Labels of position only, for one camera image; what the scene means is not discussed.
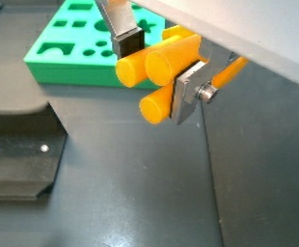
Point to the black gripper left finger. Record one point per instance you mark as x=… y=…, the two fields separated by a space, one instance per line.
x=127 y=35

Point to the yellow three prong object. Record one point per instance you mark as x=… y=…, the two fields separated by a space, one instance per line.
x=159 y=63

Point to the green shape sorter block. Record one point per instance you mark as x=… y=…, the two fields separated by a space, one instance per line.
x=72 y=52

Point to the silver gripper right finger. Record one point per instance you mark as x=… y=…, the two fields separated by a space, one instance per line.
x=191 y=84

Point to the black curved fixture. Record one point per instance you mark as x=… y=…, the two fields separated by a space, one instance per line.
x=32 y=139

